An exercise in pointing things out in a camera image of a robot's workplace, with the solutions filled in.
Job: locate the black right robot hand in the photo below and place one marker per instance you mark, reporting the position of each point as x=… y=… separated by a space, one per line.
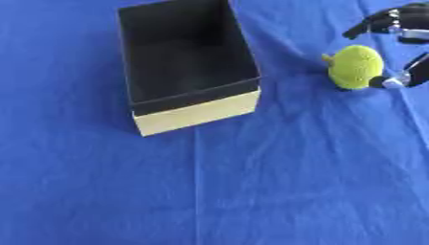
x=410 y=19

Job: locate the tan cardboard box black inside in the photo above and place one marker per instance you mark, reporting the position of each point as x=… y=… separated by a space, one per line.
x=187 y=60

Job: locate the yellow-green knitted plush ball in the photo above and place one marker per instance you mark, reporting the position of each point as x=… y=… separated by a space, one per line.
x=356 y=67

